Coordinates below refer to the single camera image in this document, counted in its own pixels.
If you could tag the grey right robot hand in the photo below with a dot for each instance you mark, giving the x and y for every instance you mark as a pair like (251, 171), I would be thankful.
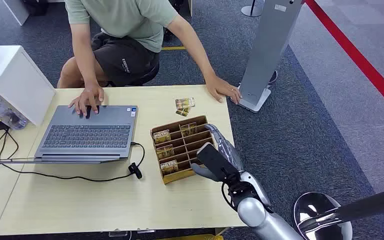
(226, 145)

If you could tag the person's left hand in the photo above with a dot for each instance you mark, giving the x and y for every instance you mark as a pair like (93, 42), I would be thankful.
(222, 88)

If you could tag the person's right hand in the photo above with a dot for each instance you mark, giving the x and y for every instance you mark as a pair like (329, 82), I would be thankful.
(89, 96)

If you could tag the person's left forearm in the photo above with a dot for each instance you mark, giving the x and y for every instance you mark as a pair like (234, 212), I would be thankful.
(198, 56)

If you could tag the person's right forearm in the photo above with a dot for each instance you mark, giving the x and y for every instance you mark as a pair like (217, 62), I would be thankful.
(84, 63)

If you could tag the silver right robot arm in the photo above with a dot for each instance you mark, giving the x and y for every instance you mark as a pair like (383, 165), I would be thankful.
(265, 225)

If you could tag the brown card organizer box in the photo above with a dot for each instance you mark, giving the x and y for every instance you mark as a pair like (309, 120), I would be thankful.
(178, 177)

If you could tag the person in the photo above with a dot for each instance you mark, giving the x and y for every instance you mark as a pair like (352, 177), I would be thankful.
(129, 20)

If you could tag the grey laptop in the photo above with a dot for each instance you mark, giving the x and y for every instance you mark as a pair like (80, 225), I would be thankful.
(89, 136)

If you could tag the grey kiosk floor stand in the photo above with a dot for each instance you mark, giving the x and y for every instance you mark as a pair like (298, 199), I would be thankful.
(268, 49)

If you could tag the white cabinet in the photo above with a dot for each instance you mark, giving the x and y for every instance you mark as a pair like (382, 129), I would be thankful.
(19, 82)

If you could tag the grey stanchion base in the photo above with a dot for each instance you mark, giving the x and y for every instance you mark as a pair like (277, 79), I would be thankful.
(250, 12)

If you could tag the white partition panel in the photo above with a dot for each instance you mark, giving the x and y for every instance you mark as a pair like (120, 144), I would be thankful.
(190, 6)

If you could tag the clear plastic water bottle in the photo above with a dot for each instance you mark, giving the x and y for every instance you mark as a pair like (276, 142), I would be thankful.
(0, 114)

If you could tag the white furniture panel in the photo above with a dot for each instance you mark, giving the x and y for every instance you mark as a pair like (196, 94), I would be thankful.
(16, 10)

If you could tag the red floor tape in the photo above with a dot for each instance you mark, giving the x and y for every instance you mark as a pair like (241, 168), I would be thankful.
(354, 54)

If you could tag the chrome stanchion post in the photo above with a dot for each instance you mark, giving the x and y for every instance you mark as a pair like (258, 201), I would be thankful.
(311, 205)

